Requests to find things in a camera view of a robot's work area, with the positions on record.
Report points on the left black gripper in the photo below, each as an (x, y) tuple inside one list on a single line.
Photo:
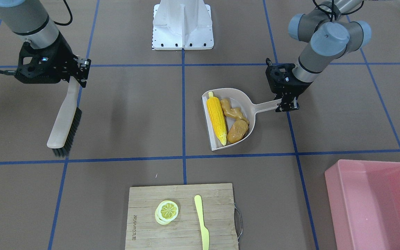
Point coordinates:
[(297, 86)]

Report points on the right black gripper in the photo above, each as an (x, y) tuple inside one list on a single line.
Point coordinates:
[(62, 55)]

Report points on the beige plastic dustpan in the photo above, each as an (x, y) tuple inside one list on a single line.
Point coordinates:
[(242, 107)]

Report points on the tan toy ginger root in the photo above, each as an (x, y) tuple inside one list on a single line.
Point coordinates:
[(234, 113)]

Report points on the brown toy potato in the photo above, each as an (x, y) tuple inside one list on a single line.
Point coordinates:
[(237, 131)]

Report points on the yellow toy corn cob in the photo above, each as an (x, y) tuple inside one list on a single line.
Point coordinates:
[(217, 117)]

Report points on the beige hand brush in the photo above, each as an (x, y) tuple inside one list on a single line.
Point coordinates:
[(66, 123)]

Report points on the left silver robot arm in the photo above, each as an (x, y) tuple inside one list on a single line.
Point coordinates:
[(327, 39)]

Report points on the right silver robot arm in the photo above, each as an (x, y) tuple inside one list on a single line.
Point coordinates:
[(30, 21)]

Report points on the pink plastic bin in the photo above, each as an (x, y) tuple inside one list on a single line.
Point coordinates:
[(364, 197)]

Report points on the yellow plastic toy knife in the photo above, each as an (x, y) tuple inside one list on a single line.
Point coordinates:
[(205, 236)]

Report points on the yellow toy lemon slice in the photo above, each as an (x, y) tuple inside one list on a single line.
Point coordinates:
[(166, 212)]

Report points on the bamboo cutting board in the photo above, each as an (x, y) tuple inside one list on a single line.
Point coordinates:
[(184, 232)]

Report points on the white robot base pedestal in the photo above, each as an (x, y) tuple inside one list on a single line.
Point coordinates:
[(182, 25)]

